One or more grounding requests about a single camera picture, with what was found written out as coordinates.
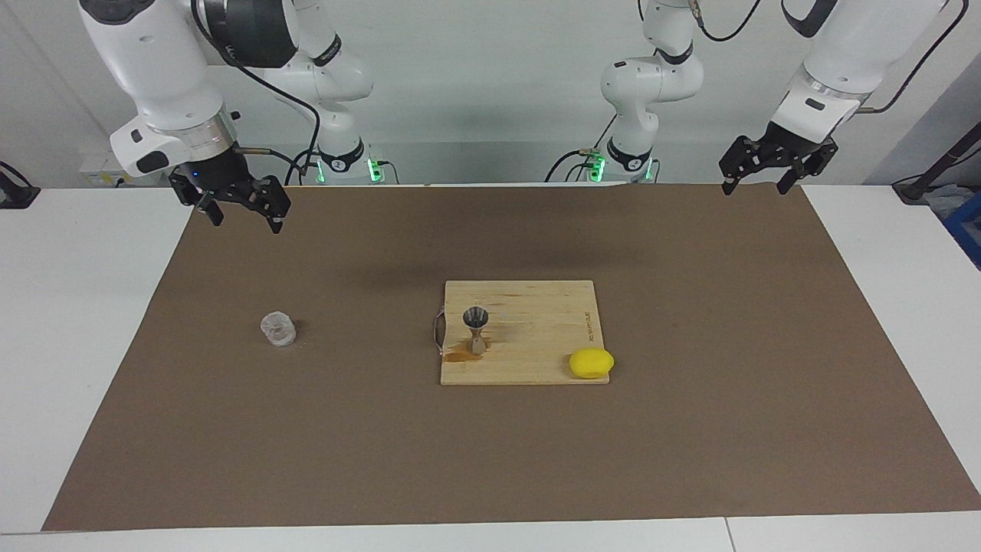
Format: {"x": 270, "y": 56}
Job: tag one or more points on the brown table mat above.
{"x": 306, "y": 445}

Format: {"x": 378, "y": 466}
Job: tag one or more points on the blue crate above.
{"x": 967, "y": 226}

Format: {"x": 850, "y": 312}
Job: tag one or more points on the black stand leg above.
{"x": 916, "y": 188}

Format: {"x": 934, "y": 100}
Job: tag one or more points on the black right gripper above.
{"x": 218, "y": 175}

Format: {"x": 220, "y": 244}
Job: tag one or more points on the yellow lemon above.
{"x": 591, "y": 363}

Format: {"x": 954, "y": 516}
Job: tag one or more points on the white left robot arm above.
{"x": 651, "y": 80}

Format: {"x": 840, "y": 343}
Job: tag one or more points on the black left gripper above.
{"x": 788, "y": 147}

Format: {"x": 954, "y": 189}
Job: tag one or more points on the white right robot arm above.
{"x": 153, "y": 61}

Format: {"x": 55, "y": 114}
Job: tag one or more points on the small clear glass cup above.
{"x": 278, "y": 330}

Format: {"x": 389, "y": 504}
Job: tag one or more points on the white wall power strip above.
{"x": 96, "y": 175}

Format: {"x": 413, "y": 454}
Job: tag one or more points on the metal double jigger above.
{"x": 477, "y": 345}

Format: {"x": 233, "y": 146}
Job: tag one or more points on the black table clamp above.
{"x": 15, "y": 195}

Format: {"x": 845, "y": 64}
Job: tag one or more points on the crumpled clear plastic bag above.
{"x": 950, "y": 201}

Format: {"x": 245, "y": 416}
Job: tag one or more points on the wooden cutting board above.
{"x": 536, "y": 330}

